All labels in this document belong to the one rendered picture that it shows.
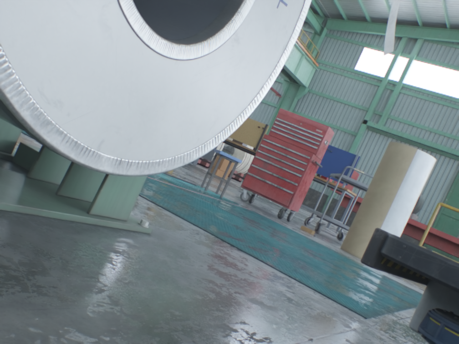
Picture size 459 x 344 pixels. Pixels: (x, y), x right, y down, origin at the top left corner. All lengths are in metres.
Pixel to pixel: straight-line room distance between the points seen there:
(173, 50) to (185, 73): 0.08
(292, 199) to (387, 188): 1.11
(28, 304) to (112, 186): 0.78
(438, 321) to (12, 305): 0.59
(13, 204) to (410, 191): 4.91
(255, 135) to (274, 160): 4.85
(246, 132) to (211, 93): 9.76
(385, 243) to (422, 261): 0.06
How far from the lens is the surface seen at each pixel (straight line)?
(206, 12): 1.52
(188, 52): 1.35
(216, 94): 1.50
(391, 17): 2.05
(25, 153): 2.07
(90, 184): 1.75
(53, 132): 1.13
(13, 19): 1.03
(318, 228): 6.84
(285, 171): 6.22
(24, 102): 1.07
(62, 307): 0.90
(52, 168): 1.82
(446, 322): 0.71
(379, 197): 5.80
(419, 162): 5.86
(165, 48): 1.28
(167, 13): 1.57
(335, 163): 10.31
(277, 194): 6.19
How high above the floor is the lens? 0.31
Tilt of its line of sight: 1 degrees down
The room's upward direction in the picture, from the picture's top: 24 degrees clockwise
